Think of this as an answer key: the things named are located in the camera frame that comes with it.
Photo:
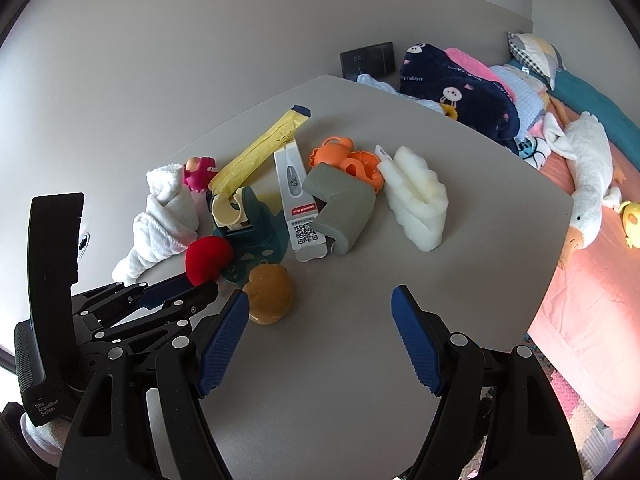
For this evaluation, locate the orange plastic toy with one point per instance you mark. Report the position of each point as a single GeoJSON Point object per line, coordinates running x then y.
{"type": "Point", "coordinates": [332, 157]}

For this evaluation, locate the teal long pillow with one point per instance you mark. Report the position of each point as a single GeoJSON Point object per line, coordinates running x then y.
{"type": "Point", "coordinates": [590, 95]}

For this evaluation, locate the checkered patchwork pillow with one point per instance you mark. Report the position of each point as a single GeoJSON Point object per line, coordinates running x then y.
{"type": "Point", "coordinates": [537, 55]}

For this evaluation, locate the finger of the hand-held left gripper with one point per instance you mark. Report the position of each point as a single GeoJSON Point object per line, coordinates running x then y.
{"type": "Point", "coordinates": [165, 292]}
{"type": "Point", "coordinates": [190, 305]}

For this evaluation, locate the long yellow packet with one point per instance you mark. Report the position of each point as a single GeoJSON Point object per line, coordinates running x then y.
{"type": "Point", "coordinates": [260, 150]}

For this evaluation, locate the light blue knitted blanket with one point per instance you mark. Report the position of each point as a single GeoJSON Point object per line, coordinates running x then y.
{"type": "Point", "coordinates": [520, 92]}

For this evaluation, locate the white foam sponge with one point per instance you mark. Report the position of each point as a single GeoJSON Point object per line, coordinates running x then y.
{"type": "Point", "coordinates": [415, 200]}

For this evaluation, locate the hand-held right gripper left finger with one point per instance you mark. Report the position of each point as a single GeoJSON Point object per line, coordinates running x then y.
{"type": "Point", "coordinates": [225, 340]}

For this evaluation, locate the black wall switch panel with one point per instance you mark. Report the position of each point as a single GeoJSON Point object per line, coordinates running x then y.
{"type": "Point", "coordinates": [370, 57]}

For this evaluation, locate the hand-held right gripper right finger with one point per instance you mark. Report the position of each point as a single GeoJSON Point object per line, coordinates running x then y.
{"type": "Point", "coordinates": [415, 340]}

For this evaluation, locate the pink bedsheet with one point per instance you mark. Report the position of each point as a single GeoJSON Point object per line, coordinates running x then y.
{"type": "Point", "coordinates": [590, 300]}

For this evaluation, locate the yellow chick plush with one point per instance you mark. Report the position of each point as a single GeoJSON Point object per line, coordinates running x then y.
{"type": "Point", "coordinates": [632, 225]}

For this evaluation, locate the grey foam corner guard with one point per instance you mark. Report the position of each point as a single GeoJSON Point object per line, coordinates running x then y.
{"type": "Point", "coordinates": [345, 205]}

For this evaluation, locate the cream tape dispenser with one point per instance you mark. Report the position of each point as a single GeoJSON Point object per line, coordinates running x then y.
{"type": "Point", "coordinates": [222, 212]}

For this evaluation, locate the brown round bun toy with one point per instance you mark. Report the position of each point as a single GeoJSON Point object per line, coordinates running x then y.
{"type": "Point", "coordinates": [270, 295]}

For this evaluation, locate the white goose plush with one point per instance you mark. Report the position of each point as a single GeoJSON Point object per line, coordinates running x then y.
{"type": "Point", "coordinates": [592, 160]}

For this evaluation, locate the person's left hand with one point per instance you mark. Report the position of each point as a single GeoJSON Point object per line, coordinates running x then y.
{"type": "Point", "coordinates": [45, 435]}

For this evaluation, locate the white cartoon print cloth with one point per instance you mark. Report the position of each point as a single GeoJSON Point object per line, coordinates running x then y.
{"type": "Point", "coordinates": [532, 152]}

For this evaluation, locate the small yellow plush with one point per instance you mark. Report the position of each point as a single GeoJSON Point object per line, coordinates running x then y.
{"type": "Point", "coordinates": [449, 111]}

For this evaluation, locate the navy printed blanket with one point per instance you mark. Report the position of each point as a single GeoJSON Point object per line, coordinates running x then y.
{"type": "Point", "coordinates": [450, 80]}

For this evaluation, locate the pink dinosaur toy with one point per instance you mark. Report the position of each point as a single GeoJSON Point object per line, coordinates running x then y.
{"type": "Point", "coordinates": [197, 175]}

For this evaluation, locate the white thermometer box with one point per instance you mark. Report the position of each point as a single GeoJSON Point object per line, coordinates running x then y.
{"type": "Point", "coordinates": [292, 185]}

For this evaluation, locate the red plush ball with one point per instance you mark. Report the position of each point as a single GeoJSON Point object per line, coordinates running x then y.
{"type": "Point", "coordinates": [207, 257]}

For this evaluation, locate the teal dinosaur tape holder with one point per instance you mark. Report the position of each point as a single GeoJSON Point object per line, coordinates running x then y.
{"type": "Point", "coordinates": [265, 245]}

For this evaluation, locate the pink fleece blanket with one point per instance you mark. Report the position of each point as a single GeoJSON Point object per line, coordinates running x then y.
{"type": "Point", "coordinates": [470, 62]}

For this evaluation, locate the rolled white towel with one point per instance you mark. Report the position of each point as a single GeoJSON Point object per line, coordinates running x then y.
{"type": "Point", "coordinates": [160, 220]}

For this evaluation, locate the pale blue cloth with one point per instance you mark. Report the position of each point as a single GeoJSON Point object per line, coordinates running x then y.
{"type": "Point", "coordinates": [372, 81]}

